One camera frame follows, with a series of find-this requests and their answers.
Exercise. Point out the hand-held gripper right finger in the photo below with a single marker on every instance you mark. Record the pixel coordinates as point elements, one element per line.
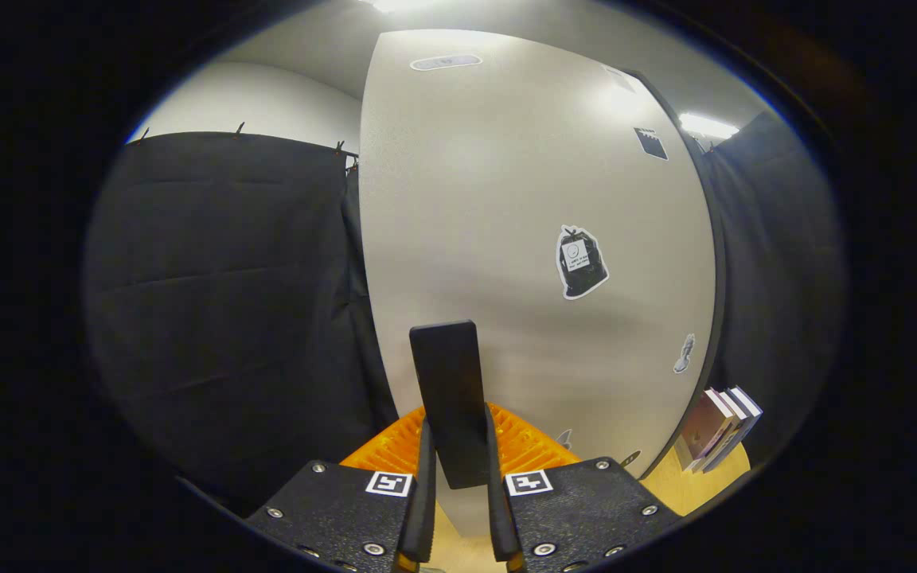
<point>500,517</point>

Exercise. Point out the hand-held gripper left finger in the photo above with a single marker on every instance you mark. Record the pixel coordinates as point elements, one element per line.
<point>425,509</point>

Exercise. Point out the beige cabinet door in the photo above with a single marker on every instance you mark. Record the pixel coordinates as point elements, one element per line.
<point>506,199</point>

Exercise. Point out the brown book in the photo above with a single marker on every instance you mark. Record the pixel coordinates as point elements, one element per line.
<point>701,430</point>

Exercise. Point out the white and dark book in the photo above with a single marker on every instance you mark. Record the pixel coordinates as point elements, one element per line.
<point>733,422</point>

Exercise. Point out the black backdrop cloth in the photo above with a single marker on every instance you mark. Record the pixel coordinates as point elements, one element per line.
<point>228,318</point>

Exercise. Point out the small ceiling light panel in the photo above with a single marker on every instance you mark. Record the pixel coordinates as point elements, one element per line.
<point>709,126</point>

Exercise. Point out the large ceiling light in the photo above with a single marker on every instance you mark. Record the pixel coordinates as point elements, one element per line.
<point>399,4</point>

